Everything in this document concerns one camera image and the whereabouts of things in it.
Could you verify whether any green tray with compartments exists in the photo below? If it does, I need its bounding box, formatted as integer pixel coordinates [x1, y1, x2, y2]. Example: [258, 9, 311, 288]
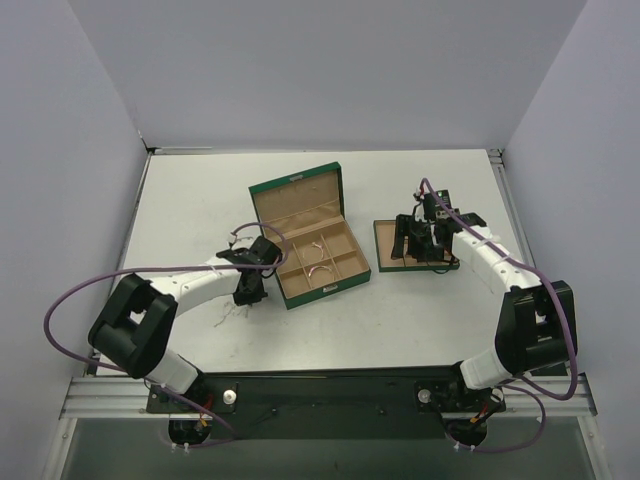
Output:
[372, 218, 461, 274]

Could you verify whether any silver pearl bangle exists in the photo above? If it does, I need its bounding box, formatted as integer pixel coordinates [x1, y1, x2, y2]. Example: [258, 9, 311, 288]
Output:
[307, 265, 336, 282]
[302, 241, 325, 263]

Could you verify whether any green jewelry box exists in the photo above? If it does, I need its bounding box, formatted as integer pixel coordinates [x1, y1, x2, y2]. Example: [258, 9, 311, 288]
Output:
[249, 162, 371, 310]

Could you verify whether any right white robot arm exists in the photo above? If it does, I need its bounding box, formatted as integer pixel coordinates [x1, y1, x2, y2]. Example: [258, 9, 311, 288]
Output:
[378, 184, 577, 399]

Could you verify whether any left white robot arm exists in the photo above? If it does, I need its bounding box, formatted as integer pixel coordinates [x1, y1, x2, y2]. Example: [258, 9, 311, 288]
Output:
[88, 236, 283, 412]

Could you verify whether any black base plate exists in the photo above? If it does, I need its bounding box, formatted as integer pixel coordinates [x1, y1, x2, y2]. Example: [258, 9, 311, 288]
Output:
[146, 366, 505, 444]

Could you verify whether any aluminium frame rail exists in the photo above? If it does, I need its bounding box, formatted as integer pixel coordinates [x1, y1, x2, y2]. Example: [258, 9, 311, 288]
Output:
[88, 162, 577, 431]

